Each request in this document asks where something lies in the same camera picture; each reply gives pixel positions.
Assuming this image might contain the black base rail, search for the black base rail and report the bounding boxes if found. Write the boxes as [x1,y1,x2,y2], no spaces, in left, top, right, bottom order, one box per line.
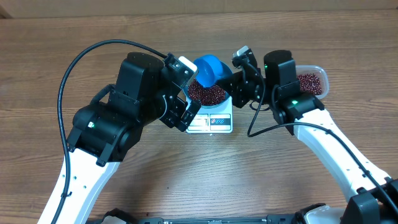
[86,205,344,224]

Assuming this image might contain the clear plastic container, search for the clear plastic container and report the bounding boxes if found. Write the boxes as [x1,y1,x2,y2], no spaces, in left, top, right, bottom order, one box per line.
[296,65,330,99]

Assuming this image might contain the white digital kitchen scale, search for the white digital kitchen scale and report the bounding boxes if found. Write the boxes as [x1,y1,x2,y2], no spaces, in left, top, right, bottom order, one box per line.
[186,96,233,134]

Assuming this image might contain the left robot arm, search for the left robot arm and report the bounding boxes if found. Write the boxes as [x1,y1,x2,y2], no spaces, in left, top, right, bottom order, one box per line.
[39,52,200,223]

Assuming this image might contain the blue plastic measuring scoop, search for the blue plastic measuring scoop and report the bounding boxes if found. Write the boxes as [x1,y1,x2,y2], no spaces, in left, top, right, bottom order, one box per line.
[193,55,230,88]

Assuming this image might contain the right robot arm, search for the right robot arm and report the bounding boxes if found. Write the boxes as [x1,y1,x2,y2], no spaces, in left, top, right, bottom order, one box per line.
[216,47,397,223]

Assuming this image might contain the red beans in bowl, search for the red beans in bowl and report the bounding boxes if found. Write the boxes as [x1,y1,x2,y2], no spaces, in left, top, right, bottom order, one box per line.
[188,80,226,106]

